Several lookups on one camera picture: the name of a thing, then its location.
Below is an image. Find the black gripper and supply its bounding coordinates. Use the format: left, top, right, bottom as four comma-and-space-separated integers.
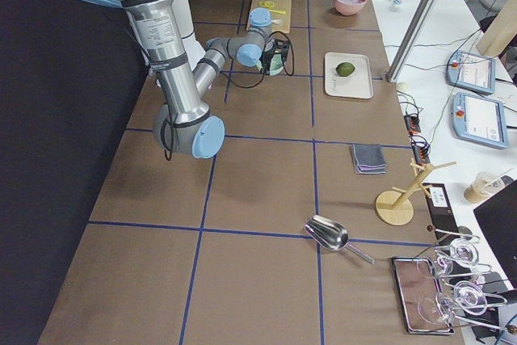
265, 39, 290, 71

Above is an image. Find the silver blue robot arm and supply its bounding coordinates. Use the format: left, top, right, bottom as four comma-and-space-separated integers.
82, 0, 292, 158

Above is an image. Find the light green cup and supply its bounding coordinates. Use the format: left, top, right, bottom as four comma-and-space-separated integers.
256, 52, 284, 76

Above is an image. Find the wooden cutting board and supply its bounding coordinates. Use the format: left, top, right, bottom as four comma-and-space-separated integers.
250, 0, 292, 34

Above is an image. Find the yellow toy on board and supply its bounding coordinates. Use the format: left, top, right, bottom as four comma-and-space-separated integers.
258, 0, 286, 15

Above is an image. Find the green lime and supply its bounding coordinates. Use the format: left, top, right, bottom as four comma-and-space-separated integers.
335, 62, 355, 78

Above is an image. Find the white rectangular tray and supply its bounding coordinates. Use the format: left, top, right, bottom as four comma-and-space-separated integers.
324, 53, 374, 99

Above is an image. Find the folded grey purple cloth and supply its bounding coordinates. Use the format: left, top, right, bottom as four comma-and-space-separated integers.
351, 144, 387, 175

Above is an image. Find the orange black power strip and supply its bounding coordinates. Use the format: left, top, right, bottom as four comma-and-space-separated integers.
403, 114, 421, 135

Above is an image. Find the upper teach pendant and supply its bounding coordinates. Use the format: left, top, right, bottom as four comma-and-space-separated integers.
446, 50, 495, 95

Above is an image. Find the teach pendant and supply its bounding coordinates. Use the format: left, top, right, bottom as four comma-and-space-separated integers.
446, 50, 495, 95
452, 92, 509, 149

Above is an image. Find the silver metal scoop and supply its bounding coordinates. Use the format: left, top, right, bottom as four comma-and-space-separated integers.
304, 215, 375, 265

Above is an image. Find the wooden mug tree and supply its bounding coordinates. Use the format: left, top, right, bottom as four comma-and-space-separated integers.
375, 158, 456, 226

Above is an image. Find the lower teach pendant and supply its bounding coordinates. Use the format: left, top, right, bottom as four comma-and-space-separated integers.
452, 92, 509, 149

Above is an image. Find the black box with label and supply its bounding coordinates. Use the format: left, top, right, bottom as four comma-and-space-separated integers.
426, 183, 458, 232

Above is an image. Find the iced coffee cup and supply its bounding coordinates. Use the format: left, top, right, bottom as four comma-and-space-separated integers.
464, 171, 515, 204

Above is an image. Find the upper wine glass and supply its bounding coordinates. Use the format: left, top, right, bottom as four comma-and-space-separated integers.
414, 238, 479, 279

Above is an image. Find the wine glass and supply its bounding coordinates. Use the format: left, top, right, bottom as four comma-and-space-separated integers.
417, 281, 488, 324
414, 238, 479, 279

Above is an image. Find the black laptop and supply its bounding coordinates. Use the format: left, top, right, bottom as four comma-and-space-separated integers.
473, 182, 517, 287

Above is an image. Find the metal glass rack tray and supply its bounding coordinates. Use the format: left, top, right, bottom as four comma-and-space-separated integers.
391, 257, 455, 336

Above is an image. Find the lower wine glass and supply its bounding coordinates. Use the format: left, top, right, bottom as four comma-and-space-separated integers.
417, 281, 488, 324

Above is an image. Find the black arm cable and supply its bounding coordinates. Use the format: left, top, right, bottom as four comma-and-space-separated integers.
219, 36, 296, 89

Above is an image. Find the aluminium frame post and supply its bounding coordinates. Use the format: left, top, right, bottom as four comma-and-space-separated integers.
386, 0, 437, 83

